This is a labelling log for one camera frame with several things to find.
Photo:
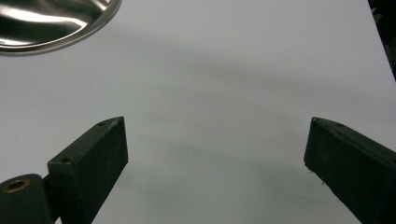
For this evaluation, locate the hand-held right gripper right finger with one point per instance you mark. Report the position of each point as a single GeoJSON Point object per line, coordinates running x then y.
{"type": "Point", "coordinates": [351, 165]}

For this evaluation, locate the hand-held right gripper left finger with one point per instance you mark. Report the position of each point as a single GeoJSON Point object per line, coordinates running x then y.
{"type": "Point", "coordinates": [88, 168]}

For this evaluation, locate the shiny metal bowl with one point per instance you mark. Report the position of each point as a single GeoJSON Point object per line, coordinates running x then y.
{"type": "Point", "coordinates": [46, 23]}

